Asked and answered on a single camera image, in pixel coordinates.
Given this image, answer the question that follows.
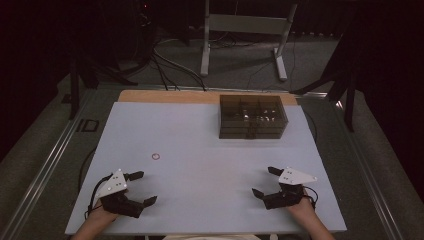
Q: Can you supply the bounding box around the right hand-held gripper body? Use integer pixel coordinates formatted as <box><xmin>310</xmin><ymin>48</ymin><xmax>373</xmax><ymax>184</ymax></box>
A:
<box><xmin>262</xmin><ymin>166</ymin><xmax>318</xmax><ymax>211</ymax></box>

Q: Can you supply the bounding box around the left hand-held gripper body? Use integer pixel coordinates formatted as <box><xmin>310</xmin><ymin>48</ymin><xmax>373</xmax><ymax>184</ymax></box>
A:
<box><xmin>95</xmin><ymin>168</ymin><xmax>146</xmax><ymax>220</ymax></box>

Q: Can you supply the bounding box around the smoky transparent drawer box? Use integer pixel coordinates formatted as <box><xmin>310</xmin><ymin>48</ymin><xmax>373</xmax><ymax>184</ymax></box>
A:
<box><xmin>218</xmin><ymin>94</ymin><xmax>289</xmax><ymax>140</ymax></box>

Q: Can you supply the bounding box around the person's right hand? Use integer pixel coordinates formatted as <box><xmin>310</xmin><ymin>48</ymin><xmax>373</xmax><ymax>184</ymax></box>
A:
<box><xmin>287</xmin><ymin>195</ymin><xmax>316</xmax><ymax>218</ymax></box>

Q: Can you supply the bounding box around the person's left hand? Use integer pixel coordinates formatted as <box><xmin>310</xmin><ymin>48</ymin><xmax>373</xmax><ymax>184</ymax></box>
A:
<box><xmin>87</xmin><ymin>198</ymin><xmax>118</xmax><ymax>225</ymax></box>

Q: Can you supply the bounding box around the person's light clothing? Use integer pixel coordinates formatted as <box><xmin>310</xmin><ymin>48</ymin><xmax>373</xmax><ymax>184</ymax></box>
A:
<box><xmin>162</xmin><ymin>233</ymin><xmax>262</xmax><ymax>240</ymax></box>

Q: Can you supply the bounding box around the black tripod stand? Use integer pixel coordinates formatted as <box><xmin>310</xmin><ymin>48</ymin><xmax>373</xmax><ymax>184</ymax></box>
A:
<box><xmin>289</xmin><ymin>29</ymin><xmax>358</xmax><ymax>133</ymax></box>

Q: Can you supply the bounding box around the white metal stand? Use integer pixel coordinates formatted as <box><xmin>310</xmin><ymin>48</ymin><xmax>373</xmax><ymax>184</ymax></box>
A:
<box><xmin>199</xmin><ymin>0</ymin><xmax>300</xmax><ymax>83</ymax></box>

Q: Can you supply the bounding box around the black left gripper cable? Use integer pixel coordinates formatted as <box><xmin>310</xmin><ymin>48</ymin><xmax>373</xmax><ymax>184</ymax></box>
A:
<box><xmin>85</xmin><ymin>172</ymin><xmax>115</xmax><ymax>219</ymax></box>

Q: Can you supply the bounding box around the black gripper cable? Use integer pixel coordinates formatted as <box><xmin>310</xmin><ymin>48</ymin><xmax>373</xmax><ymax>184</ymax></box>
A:
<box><xmin>85</xmin><ymin>172</ymin><xmax>115</xmax><ymax>219</ymax></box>
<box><xmin>302</xmin><ymin>185</ymin><xmax>320</xmax><ymax>210</ymax></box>

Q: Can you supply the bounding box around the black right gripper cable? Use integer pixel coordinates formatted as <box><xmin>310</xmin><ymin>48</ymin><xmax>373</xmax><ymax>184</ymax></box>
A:
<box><xmin>302</xmin><ymin>185</ymin><xmax>320</xmax><ymax>210</ymax></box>

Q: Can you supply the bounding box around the black cable beside table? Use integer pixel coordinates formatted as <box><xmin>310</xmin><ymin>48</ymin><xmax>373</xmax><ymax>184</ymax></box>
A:
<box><xmin>77</xmin><ymin>145</ymin><xmax>98</xmax><ymax>195</ymax></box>

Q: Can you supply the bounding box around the aluminium floor rail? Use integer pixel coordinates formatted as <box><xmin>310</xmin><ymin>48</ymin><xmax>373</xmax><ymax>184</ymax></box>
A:
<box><xmin>328</xmin><ymin>98</ymin><xmax>405</xmax><ymax>240</ymax></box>
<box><xmin>0</xmin><ymin>89</ymin><xmax>98</xmax><ymax>240</ymax></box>

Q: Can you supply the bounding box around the black floor cables bundle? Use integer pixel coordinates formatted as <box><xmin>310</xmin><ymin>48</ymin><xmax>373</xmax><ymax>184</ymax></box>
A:
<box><xmin>150</xmin><ymin>36</ymin><xmax>208</xmax><ymax>92</ymax></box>

